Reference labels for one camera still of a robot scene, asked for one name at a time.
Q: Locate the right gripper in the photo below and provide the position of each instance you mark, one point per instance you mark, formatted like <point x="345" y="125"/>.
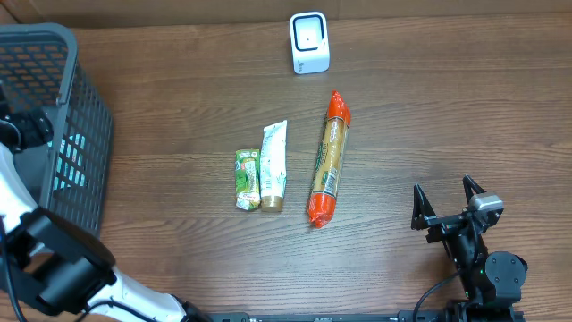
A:
<point x="425" y="216"/>

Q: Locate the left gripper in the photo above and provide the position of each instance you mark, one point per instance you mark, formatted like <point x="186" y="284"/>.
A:
<point x="37" y="126"/>

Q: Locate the teal wet wipes pack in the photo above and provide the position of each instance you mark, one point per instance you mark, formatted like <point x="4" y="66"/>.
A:
<point x="69" y="165"/>

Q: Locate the orange biscuit roll package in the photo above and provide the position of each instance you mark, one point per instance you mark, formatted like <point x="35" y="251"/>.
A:
<point x="329" y="162"/>

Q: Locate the white cosmetic tube gold cap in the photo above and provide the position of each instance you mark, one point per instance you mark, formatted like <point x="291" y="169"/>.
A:
<point x="273" y="174"/>

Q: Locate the green juice carton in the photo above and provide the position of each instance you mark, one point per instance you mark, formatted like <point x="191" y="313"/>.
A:
<point x="247" y="183"/>

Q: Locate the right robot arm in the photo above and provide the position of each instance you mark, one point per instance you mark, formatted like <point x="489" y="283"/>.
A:
<point x="492" y="282"/>

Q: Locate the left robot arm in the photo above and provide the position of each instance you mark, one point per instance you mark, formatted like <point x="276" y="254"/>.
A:
<point x="52" y="264"/>

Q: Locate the white barcode scanner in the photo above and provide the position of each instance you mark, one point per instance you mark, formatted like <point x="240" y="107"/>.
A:
<point x="309" y="43"/>

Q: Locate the grey plastic shopping basket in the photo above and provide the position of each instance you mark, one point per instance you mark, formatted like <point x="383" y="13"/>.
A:
<point x="40" y="69"/>

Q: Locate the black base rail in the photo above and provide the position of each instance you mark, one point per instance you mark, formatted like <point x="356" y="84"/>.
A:
<point x="313" y="317"/>

